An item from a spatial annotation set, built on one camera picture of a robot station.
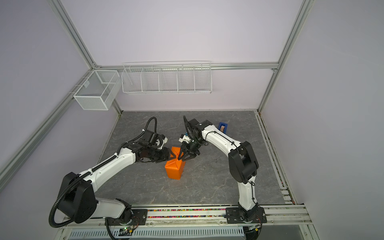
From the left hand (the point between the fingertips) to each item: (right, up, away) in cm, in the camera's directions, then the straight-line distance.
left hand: (171, 159), depth 81 cm
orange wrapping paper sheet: (+2, -3, -4) cm, 5 cm away
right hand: (+6, 0, -2) cm, 6 cm away
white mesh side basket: (-51, +41, +15) cm, 68 cm away
